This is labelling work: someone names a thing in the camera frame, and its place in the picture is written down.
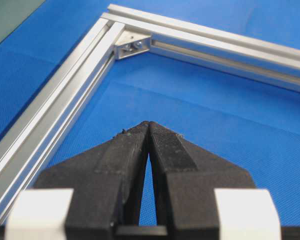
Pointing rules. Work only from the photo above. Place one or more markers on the silver aluminium extrusion frame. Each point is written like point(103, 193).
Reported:
point(225, 74)

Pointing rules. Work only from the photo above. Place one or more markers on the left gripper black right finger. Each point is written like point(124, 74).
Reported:
point(184, 178)

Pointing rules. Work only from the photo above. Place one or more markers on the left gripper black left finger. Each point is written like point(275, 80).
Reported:
point(107, 182)

